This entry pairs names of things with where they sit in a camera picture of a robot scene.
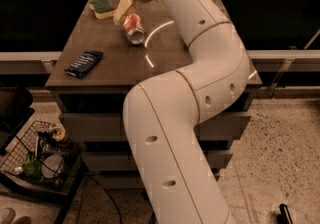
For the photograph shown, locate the green yellow sponge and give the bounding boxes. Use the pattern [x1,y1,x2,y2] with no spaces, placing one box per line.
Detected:
[89,0,115,20]

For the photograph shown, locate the blue snack bag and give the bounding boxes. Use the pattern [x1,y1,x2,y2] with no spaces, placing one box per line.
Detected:
[64,51,103,79]

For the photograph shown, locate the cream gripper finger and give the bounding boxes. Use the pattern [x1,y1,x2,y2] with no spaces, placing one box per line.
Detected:
[113,8,123,25]
[118,0,134,15]

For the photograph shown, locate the green item in basket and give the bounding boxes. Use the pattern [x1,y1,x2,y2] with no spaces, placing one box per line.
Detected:
[23,153,41,179]

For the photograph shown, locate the red coke can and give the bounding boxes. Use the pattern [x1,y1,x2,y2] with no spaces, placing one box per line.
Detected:
[123,13,145,45]

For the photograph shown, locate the black object on floor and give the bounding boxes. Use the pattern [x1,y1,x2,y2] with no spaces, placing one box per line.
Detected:
[276,204,293,224]

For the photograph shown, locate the grey drawer cabinet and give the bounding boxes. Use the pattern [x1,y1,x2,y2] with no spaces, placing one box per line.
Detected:
[45,0,263,191]

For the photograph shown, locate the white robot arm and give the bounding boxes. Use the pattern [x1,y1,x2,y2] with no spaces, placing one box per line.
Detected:
[123,0,250,224]

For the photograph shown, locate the black wire basket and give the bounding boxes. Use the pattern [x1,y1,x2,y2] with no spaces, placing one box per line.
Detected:
[0,121,80,188]

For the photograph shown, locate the white cup in basket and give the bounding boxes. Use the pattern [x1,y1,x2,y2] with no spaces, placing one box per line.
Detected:
[41,154,64,178]

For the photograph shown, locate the black cable on floor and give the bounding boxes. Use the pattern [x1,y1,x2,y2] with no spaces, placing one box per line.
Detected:
[87,173,124,224]

